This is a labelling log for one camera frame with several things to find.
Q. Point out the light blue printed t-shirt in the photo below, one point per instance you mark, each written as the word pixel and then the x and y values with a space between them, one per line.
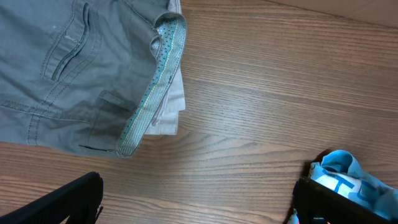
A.
pixel 340 172

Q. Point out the grey folded garment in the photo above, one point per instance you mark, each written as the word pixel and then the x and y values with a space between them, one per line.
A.
pixel 87 77

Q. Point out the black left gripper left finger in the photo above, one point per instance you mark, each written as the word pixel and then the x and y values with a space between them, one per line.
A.
pixel 77 202

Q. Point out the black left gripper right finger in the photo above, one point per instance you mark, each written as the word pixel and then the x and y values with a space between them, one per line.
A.
pixel 315 203

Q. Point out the beige folded garment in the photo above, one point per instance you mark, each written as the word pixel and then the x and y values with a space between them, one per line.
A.
pixel 165 121

